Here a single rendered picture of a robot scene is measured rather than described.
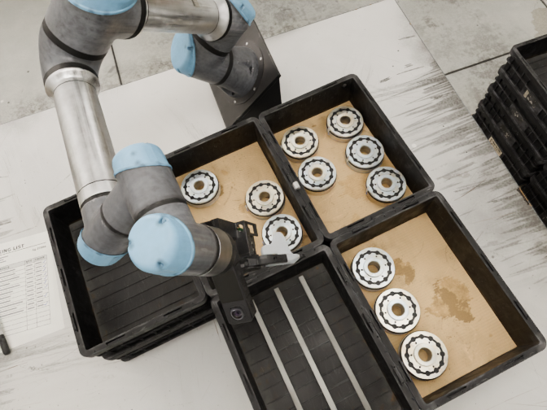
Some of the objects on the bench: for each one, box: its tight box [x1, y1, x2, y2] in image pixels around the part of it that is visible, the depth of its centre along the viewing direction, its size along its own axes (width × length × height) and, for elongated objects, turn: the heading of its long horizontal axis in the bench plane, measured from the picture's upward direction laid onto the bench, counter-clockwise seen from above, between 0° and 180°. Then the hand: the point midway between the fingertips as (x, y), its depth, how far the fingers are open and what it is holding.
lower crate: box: [104, 298, 216, 362], centre depth 118 cm, size 40×30×12 cm
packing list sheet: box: [0, 231, 64, 353], centre depth 124 cm, size 33×23×1 cm
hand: (264, 269), depth 84 cm, fingers open, 14 cm apart
